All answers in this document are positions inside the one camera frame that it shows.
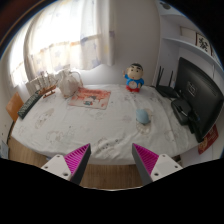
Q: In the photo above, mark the white ceramic pitcher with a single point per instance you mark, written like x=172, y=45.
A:
x=80, y=77

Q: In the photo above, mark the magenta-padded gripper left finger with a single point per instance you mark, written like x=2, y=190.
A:
x=76, y=160

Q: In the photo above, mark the cartoon boy figurine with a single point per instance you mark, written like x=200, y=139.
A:
x=134, y=80

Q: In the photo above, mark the framed calligraphy picture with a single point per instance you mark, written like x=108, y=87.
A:
x=203, y=43

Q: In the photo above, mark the black router with antennas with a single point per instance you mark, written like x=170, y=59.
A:
x=166, y=90

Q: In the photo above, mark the white wall shelf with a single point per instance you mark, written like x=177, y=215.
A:
x=186, y=45

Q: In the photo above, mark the light blue computer mouse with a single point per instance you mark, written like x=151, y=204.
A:
x=143, y=116

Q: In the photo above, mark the orange printed mouse pad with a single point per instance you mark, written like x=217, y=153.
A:
x=90, y=98

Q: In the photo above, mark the red paper packet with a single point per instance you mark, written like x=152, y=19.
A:
x=208, y=139

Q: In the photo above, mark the dark keyboard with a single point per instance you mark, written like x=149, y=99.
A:
x=29, y=105

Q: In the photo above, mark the white printed tablecloth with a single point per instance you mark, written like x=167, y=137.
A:
x=100, y=130

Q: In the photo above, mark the orange wooden chair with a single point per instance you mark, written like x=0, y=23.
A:
x=14, y=106

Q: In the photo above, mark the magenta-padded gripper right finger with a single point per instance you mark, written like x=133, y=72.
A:
x=146, y=160

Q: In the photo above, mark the black computer monitor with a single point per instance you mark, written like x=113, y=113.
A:
x=200, y=96

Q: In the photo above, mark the white star-print curtain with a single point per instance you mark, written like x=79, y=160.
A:
x=66, y=33

